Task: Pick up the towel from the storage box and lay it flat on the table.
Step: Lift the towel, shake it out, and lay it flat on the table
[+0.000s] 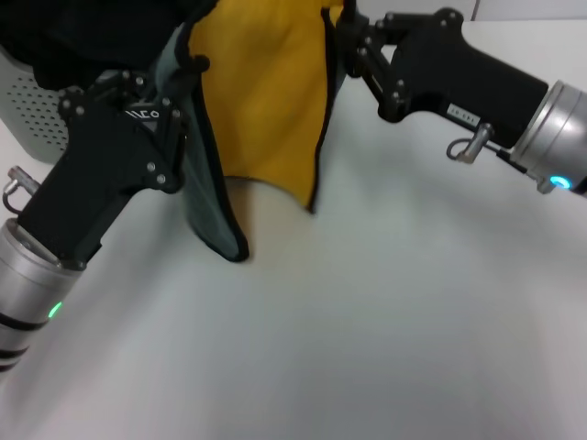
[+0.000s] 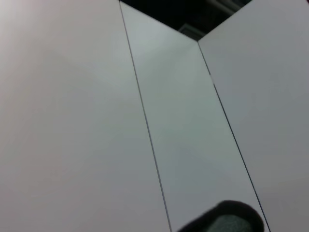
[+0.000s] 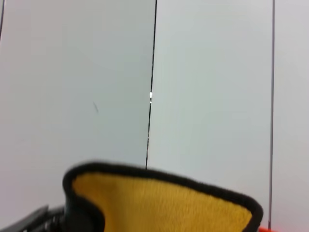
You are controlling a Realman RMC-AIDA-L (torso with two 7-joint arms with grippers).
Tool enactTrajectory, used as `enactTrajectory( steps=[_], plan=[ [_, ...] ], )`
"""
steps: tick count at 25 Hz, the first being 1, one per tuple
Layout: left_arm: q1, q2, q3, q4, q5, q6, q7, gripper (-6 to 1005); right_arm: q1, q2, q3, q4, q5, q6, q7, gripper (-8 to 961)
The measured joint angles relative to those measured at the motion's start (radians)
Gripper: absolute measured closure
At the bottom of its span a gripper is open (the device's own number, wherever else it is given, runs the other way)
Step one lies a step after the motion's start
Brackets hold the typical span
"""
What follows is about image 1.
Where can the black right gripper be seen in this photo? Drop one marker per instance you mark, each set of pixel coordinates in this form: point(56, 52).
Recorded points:
point(440, 73)

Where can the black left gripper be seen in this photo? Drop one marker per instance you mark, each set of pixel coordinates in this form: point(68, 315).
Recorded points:
point(101, 174)

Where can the yellow green towel black edge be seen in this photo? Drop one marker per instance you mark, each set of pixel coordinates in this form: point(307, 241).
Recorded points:
point(266, 101)

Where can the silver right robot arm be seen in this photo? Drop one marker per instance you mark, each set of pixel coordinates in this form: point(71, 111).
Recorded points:
point(559, 133)

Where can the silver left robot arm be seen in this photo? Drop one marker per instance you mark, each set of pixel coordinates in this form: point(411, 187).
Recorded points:
point(32, 289)

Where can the green perforated plastic storage box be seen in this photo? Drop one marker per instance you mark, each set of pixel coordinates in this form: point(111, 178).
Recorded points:
point(32, 114)

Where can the black cloth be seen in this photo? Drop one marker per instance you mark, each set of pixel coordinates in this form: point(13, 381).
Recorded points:
point(82, 36)

